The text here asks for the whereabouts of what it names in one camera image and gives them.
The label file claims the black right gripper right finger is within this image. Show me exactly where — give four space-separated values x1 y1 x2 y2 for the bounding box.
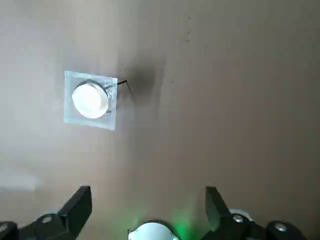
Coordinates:
199 186 307 240

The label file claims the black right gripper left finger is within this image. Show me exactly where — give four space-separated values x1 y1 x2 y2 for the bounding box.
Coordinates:
0 185 93 240

